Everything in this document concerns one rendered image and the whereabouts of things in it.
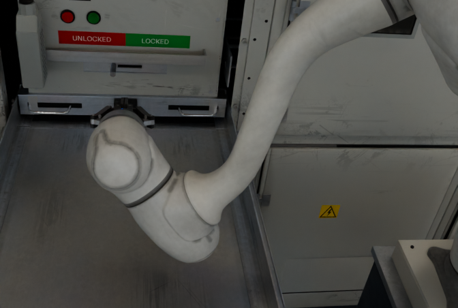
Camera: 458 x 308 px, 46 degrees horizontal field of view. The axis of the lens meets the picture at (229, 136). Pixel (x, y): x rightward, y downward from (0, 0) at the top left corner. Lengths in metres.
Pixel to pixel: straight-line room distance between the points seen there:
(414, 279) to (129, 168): 0.71
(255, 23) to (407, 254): 0.65
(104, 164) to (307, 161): 0.87
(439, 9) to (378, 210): 1.25
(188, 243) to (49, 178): 0.50
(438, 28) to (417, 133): 1.05
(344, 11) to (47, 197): 0.79
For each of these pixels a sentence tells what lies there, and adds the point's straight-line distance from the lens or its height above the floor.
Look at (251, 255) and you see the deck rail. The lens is 1.15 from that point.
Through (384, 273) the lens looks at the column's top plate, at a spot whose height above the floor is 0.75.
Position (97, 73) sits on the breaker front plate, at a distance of 1.44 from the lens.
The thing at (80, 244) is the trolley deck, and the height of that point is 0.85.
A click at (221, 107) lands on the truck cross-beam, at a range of 1.49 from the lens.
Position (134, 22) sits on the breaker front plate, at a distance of 1.37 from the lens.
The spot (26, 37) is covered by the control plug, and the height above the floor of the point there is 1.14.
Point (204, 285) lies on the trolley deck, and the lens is 1.09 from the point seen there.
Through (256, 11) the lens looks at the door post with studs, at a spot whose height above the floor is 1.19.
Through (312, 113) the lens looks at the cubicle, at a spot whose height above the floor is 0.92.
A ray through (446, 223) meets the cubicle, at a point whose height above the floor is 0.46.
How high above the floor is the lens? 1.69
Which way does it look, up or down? 35 degrees down
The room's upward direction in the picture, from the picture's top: 8 degrees clockwise
